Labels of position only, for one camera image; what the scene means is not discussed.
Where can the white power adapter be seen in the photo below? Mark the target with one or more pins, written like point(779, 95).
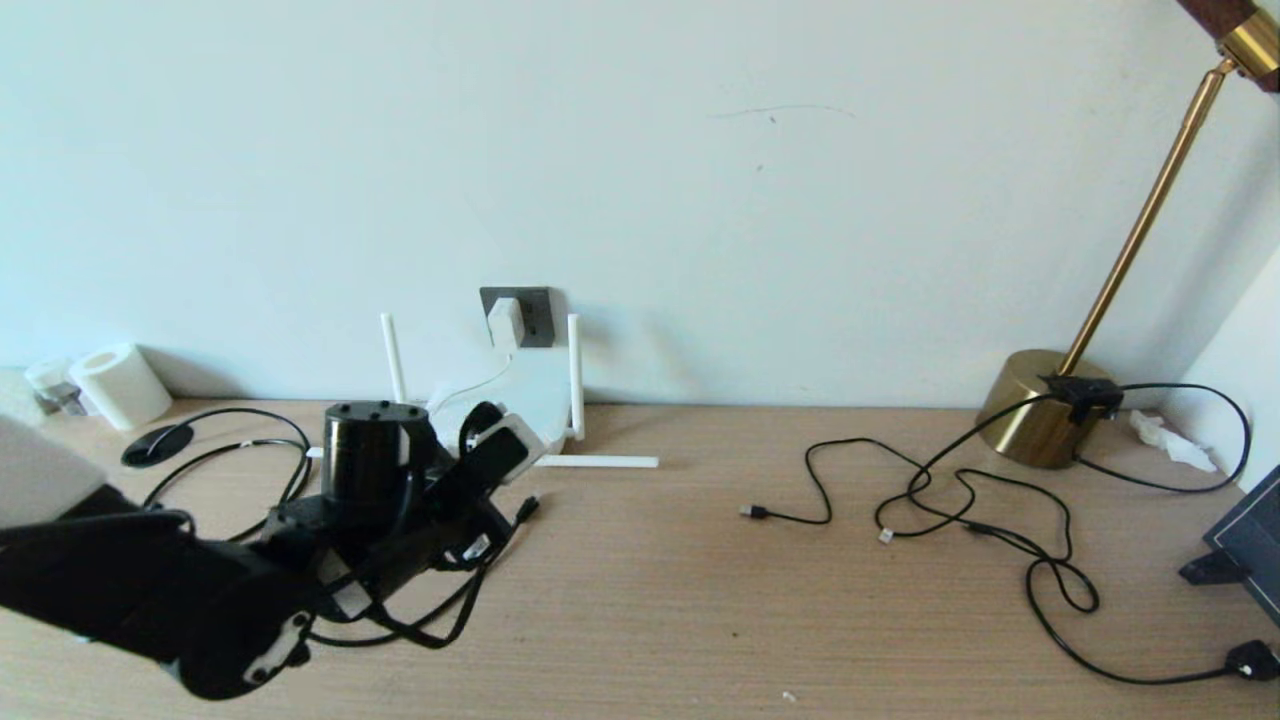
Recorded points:
point(505, 322)

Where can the grey wall socket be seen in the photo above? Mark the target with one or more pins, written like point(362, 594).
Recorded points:
point(540, 320)

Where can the white paper roll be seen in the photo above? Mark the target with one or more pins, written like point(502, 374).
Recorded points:
point(125, 388)

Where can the small clear jar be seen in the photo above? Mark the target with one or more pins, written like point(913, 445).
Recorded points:
point(55, 385)

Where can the crumpled white tissue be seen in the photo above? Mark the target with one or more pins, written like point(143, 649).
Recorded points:
point(1165, 437)

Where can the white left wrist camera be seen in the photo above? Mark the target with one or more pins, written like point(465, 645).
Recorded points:
point(533, 450)

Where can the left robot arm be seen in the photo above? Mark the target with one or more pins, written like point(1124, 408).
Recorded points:
point(150, 590)

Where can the black oval desk grommet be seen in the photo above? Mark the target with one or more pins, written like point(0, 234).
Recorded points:
point(158, 445)

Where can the brass desk lamp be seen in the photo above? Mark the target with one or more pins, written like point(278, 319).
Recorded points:
point(1030, 410)

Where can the white wifi router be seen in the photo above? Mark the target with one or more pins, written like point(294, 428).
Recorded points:
point(555, 410)

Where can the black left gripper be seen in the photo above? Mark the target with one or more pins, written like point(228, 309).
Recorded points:
point(400, 530)

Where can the translucent plastic object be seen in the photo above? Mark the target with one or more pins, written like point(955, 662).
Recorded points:
point(12, 395)

